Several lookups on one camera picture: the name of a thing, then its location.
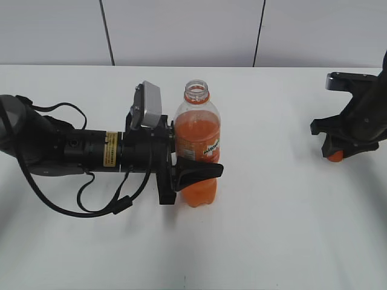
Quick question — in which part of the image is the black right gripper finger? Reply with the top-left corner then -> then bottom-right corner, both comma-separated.
342,140 -> 379,159
322,134 -> 342,157

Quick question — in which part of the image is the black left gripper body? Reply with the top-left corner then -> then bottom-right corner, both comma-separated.
121,115 -> 177,205

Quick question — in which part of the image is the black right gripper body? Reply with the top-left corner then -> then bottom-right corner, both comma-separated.
310,72 -> 381,142

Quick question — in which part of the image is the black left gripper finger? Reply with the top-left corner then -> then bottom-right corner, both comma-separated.
175,156 -> 224,192

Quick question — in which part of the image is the orange bottle cap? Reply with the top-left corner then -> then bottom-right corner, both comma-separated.
327,150 -> 344,163

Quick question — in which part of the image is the orange soda plastic bottle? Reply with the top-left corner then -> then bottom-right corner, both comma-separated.
173,79 -> 222,208

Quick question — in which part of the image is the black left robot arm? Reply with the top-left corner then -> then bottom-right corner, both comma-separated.
1,87 -> 223,205

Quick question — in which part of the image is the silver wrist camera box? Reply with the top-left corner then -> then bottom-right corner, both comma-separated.
128,81 -> 162,130

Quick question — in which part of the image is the black looping camera cable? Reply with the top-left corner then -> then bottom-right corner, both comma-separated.
0,101 -> 151,218

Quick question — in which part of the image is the black left wall cable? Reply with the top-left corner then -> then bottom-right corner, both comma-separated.
98,0 -> 116,66

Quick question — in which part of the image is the black wall cable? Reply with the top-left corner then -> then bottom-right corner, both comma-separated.
98,0 -> 116,66
252,0 -> 267,68

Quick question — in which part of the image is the black right wall cable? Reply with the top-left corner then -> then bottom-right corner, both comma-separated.
252,0 -> 267,68

